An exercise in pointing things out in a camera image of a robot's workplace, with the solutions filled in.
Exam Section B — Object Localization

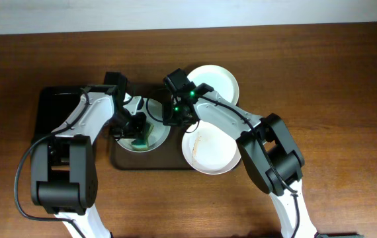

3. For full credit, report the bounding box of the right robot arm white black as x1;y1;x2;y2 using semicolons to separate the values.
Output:
163;69;319;238

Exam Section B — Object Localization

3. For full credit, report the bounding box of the white plate top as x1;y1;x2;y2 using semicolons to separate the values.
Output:
187;65;239;105

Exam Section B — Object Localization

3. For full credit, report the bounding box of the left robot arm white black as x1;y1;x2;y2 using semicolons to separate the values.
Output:
30;72;146;237

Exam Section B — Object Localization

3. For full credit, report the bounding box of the white plate with sauce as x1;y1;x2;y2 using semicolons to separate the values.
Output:
181;121;241;175

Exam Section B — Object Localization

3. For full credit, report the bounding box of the green yellow sponge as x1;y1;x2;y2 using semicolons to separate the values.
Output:
131;122;154;151

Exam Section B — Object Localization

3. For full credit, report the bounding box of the brown serving tray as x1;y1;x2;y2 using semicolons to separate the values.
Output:
108;84;192;170

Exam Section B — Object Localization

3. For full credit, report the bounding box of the black tray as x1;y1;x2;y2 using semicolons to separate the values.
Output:
32;86;91;147

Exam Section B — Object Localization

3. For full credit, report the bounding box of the pale green plate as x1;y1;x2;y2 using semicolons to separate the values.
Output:
116;97;171;153

